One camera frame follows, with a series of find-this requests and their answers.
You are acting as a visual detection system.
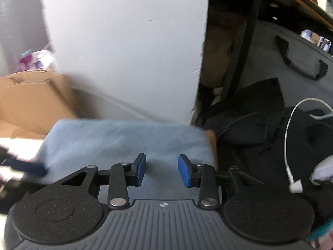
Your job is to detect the white charger cable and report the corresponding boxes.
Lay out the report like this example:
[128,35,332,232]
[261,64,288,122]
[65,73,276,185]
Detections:
[284,97,333,194]

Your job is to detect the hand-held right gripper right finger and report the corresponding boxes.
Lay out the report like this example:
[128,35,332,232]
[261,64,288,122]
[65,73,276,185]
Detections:
[178,154,271,209]

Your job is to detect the flattened cardboard sheet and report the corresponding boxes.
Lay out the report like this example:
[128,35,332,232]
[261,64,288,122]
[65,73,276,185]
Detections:
[0,69,80,140]

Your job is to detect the white cloth item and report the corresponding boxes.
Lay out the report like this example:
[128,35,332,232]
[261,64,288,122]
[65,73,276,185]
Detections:
[309,155,333,185]

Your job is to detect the grey suitcase with handle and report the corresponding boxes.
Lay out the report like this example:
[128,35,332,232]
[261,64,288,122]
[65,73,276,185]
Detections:
[233,18,333,118]

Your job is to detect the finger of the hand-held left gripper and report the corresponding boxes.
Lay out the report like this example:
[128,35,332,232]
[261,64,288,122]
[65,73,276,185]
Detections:
[0,157,48,177]

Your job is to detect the light blue denim pants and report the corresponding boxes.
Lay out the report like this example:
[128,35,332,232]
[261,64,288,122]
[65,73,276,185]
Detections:
[32,118,218,204]

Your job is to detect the black strap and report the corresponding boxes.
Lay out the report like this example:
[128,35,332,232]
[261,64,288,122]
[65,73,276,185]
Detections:
[208,0,262,115]

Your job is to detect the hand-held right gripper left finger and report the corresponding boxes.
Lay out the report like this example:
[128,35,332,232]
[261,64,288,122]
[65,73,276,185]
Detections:
[60,153,147,209]

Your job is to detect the black bag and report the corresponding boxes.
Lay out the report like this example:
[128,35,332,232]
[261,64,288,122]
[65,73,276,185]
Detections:
[195,78,333,230]

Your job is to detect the blue-grey wrapped panel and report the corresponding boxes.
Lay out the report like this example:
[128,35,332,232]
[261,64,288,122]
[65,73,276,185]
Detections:
[0,0,51,77]

